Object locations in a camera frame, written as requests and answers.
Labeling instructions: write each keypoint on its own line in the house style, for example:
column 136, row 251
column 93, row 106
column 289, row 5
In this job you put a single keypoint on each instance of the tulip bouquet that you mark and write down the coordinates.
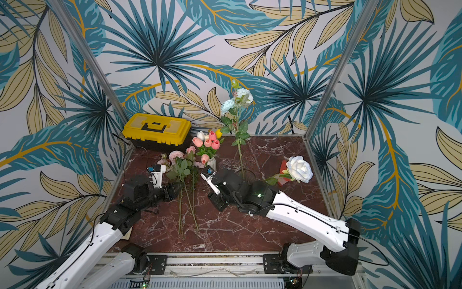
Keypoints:
column 207, row 145

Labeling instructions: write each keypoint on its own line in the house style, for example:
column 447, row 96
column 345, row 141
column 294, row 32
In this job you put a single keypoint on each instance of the yellow black toolbox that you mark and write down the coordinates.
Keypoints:
column 158, row 133

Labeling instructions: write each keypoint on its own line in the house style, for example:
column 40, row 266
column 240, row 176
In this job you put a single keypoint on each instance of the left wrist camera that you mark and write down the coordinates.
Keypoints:
column 156, row 174

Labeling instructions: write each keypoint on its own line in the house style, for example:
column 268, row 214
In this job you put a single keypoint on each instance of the pink carnation flower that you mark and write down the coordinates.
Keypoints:
column 199, row 165

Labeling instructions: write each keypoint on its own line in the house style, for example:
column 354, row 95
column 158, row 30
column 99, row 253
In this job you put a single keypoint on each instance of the white ribbed vase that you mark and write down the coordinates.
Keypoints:
column 212, row 163

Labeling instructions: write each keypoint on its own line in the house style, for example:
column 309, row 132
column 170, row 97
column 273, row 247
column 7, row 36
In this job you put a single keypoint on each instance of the magenta rose stem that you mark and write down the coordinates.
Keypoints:
column 190, row 157

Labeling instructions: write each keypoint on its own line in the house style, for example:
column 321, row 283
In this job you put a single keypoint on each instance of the light pink peony bunch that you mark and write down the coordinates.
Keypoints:
column 164, row 161

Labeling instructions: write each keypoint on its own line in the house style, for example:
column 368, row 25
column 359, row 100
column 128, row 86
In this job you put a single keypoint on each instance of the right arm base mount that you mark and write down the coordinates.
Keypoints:
column 273, row 264

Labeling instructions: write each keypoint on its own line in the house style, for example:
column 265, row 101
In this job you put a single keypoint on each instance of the clear glass vase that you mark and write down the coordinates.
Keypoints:
column 247, row 175

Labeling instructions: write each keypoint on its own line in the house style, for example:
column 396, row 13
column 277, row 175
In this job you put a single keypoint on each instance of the aluminium front rail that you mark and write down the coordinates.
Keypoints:
column 228, row 264

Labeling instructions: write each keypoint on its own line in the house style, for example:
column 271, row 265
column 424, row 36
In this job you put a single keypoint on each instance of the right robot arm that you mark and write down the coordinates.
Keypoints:
column 335, row 241

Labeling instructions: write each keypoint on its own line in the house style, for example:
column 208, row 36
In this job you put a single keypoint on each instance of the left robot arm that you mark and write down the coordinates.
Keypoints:
column 138, row 195

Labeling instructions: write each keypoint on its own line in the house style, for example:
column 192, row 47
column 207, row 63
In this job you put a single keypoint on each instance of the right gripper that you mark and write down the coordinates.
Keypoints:
column 219, row 188

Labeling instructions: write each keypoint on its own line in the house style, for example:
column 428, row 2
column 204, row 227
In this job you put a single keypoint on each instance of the tall pink white flower spray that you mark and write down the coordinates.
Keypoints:
column 232, row 116

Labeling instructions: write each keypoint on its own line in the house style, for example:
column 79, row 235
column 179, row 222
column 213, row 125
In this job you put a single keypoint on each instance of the pink peony spray stem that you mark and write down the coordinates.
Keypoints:
column 176, row 173

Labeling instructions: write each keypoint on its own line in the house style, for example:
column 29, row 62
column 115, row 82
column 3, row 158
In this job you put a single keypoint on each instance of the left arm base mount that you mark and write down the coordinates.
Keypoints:
column 142, row 265

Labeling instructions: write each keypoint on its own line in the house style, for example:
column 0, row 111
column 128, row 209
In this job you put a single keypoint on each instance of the red glove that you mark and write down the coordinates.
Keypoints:
column 283, row 170

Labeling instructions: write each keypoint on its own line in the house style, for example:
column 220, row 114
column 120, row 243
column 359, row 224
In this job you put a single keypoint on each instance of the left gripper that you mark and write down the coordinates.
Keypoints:
column 170, row 189

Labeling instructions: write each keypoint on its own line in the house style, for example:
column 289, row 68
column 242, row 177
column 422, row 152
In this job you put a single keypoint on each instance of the white rose stem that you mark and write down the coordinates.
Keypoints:
column 298, row 170

